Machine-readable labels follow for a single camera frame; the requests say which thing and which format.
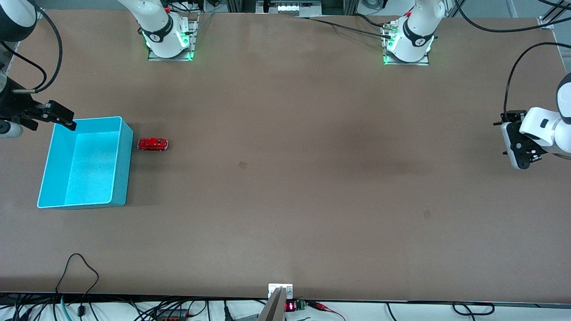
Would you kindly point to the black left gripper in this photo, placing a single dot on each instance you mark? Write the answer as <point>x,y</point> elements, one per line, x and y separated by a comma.
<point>513,117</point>

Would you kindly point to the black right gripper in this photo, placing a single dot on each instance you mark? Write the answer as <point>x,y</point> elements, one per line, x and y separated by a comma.
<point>13,105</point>

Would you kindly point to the red beetle toy car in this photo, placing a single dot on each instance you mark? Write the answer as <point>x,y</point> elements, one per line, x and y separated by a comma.
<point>152,144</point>

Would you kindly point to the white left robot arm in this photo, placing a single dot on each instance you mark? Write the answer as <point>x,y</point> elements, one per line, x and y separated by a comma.
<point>535,133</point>

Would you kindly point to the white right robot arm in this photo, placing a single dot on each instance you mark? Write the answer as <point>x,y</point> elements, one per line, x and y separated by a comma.
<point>147,11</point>

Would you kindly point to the blue plastic box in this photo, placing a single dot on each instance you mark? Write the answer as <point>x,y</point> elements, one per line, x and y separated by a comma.
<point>89,169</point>

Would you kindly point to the black power strip orange switches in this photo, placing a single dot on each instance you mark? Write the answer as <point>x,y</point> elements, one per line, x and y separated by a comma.
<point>171,317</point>

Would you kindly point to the white lit device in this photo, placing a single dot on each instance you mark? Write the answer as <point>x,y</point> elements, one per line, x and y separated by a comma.
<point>290,8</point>

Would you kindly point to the red clip leads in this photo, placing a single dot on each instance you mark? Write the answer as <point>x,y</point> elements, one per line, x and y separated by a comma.
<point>319,306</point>

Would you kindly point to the red digit display module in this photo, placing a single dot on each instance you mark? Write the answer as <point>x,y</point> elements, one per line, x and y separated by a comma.
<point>291,306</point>

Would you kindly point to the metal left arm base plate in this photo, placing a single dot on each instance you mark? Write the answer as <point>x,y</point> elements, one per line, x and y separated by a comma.
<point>410,63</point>

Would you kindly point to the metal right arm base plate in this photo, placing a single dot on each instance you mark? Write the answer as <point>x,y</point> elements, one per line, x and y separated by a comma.
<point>194,42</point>

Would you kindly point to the white mounting bracket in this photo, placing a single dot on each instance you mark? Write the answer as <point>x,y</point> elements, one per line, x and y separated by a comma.
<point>273,289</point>

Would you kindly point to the grey metal post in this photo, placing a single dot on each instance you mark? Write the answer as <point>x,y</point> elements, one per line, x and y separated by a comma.
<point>273,310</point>

